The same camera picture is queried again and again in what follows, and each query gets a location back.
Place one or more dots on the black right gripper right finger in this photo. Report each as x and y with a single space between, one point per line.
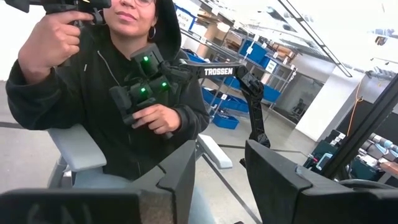
276 189

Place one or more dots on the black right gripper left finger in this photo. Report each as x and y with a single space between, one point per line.
177 193

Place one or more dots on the teal case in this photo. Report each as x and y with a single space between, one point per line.
323 152

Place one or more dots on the person's hand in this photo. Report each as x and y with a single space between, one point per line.
49 43
158 119

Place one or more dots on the blue storage bin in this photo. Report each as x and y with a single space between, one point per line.
270 93
194 57
225 102
225 122
231 82
255 51

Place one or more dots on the grey chair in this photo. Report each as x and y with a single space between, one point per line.
77 149

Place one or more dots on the metal shelving rack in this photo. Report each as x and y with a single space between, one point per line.
286 76

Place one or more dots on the white label card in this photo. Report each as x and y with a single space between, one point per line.
271 66

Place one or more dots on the person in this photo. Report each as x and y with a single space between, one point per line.
102 93

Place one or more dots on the hoop earring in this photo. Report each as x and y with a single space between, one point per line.
151 32

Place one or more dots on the cardboard box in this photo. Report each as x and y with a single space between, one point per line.
217 31

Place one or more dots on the blue white sign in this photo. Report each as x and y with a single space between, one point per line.
185 18

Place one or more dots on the eyeglasses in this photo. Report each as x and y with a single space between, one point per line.
144 1

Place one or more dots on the black diagonal frame beam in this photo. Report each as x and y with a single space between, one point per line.
360 130

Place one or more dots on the black overhead rail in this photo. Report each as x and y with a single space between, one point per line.
311 34

